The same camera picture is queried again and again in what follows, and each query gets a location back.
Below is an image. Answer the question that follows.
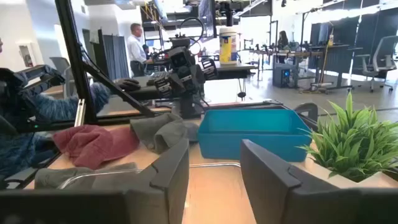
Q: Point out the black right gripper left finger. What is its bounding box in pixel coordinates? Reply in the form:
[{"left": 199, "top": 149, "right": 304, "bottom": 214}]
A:
[{"left": 0, "top": 138, "right": 190, "bottom": 224}]

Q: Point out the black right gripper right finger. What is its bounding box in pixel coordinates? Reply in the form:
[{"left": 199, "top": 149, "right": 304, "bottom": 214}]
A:
[{"left": 240, "top": 138, "right": 398, "bottom": 224}]

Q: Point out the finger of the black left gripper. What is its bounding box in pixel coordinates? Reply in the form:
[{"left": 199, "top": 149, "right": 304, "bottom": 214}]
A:
[
  {"left": 200, "top": 57, "right": 219, "bottom": 81},
  {"left": 154, "top": 76, "right": 174, "bottom": 100}
]

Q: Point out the grey knit hat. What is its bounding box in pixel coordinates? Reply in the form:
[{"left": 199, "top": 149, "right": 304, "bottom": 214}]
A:
[{"left": 129, "top": 112, "right": 200, "bottom": 155}]

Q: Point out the dark red knit hat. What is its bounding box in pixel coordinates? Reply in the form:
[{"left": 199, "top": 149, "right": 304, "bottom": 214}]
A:
[{"left": 52, "top": 124, "right": 141, "bottom": 170}]

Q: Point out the black keyboard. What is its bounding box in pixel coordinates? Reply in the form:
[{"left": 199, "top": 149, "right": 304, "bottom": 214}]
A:
[{"left": 146, "top": 71, "right": 169, "bottom": 86}]

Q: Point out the white and yellow wipes canister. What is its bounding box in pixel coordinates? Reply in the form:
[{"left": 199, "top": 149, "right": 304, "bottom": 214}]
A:
[{"left": 218, "top": 27, "right": 238, "bottom": 65}]

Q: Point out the person's hand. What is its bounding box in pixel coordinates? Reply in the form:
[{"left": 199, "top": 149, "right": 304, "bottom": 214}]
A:
[{"left": 114, "top": 78, "right": 141, "bottom": 92}]

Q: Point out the person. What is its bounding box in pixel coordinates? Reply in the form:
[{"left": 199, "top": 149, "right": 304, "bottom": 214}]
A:
[
  {"left": 0, "top": 37, "right": 111, "bottom": 180},
  {"left": 126, "top": 23, "right": 153, "bottom": 77},
  {"left": 277, "top": 30, "right": 290, "bottom": 65}
]

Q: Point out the black monitor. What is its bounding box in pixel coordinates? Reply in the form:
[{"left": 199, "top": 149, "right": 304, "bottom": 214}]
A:
[{"left": 198, "top": 0, "right": 218, "bottom": 40}]

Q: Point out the grey-blue curtain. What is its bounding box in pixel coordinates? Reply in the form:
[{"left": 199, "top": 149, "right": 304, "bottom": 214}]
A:
[{"left": 102, "top": 34, "right": 130, "bottom": 80}]

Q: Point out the black computer tower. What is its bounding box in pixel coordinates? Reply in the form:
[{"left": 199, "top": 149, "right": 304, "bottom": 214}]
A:
[{"left": 272, "top": 63, "right": 292, "bottom": 88}]

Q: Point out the green plant in white pot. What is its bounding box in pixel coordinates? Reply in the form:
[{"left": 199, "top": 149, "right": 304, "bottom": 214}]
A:
[{"left": 298, "top": 91, "right": 398, "bottom": 189}]

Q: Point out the blue plastic bin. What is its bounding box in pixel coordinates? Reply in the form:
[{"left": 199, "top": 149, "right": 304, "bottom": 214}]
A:
[{"left": 198, "top": 108, "right": 313, "bottom": 162}]

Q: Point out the clear plastic tray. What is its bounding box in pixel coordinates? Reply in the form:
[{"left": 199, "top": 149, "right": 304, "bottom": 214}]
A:
[{"left": 57, "top": 161, "right": 242, "bottom": 190}]

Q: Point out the grey chair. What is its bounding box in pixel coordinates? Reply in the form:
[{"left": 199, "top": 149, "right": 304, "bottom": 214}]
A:
[{"left": 49, "top": 57, "right": 77, "bottom": 97}]

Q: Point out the long black desk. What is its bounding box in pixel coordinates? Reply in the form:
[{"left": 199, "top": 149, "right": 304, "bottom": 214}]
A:
[{"left": 248, "top": 43, "right": 363, "bottom": 91}]

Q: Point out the white office chair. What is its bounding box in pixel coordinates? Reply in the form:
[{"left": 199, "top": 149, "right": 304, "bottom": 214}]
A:
[{"left": 356, "top": 35, "right": 398, "bottom": 93}]

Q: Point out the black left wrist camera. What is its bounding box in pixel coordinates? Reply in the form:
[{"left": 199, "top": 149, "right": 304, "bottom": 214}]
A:
[{"left": 169, "top": 46, "right": 191, "bottom": 69}]

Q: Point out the black metal frame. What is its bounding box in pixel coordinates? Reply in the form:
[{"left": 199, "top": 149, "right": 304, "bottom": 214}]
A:
[{"left": 0, "top": 0, "right": 320, "bottom": 133}]

